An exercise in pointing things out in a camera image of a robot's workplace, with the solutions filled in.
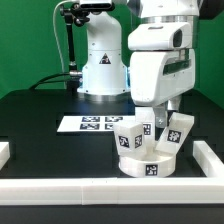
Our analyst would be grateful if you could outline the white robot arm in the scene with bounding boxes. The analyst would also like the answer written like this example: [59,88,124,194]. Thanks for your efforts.
[78,0,224,128]

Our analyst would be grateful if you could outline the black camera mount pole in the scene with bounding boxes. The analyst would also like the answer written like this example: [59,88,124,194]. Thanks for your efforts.
[60,3,89,91]

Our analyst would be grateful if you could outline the white left barrier block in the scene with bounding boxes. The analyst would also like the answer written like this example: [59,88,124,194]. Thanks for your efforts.
[0,142,10,170]

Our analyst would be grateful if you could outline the white marker sheet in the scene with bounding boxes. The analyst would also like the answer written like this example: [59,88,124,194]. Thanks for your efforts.
[57,115,135,133]

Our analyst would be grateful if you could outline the white cable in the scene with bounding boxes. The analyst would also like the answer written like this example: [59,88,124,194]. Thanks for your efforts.
[52,0,75,73]

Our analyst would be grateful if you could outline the white front barrier wall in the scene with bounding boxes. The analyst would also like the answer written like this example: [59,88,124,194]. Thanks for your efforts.
[0,178,224,205]

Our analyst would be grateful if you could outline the black cables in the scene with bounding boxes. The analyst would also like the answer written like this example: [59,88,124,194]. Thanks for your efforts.
[29,73,83,90]

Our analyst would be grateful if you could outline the black camera on mount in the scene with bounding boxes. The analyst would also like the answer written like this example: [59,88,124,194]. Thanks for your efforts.
[80,0,113,10]

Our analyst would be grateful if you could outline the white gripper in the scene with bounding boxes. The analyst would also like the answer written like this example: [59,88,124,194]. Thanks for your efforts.
[130,49,195,128]

